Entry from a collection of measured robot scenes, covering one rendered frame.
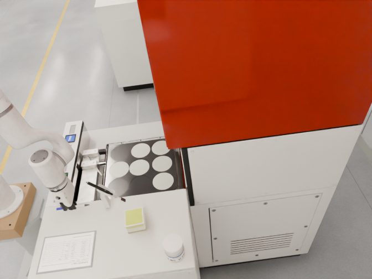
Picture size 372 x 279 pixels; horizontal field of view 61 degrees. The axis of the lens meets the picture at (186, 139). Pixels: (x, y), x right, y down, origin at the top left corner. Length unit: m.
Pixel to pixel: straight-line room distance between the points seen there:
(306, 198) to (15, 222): 1.35
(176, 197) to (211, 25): 0.75
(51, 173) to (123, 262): 0.42
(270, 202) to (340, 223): 1.00
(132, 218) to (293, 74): 0.78
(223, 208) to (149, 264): 0.50
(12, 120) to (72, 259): 0.57
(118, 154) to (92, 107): 1.89
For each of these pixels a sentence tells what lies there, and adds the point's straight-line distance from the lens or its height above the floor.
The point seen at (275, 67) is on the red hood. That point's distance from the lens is 1.02.
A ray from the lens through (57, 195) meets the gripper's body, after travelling 1.30.
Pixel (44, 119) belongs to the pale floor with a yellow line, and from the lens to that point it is 3.62.
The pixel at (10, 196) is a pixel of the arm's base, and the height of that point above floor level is 0.94.
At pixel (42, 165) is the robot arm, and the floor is 1.31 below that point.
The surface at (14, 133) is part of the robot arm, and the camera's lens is 1.14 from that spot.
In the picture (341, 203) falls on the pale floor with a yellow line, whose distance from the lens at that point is 2.63.
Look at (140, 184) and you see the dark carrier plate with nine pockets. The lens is 1.52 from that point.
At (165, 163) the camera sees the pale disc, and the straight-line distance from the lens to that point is 1.57.
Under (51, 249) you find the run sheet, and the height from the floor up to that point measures 0.97.
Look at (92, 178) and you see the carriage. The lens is 1.64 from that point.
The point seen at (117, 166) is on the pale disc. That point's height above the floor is 0.90.
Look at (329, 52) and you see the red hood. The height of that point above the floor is 1.56.
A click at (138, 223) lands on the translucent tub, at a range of 1.25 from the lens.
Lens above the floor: 2.10
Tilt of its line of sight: 46 degrees down
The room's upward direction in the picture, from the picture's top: 8 degrees counter-clockwise
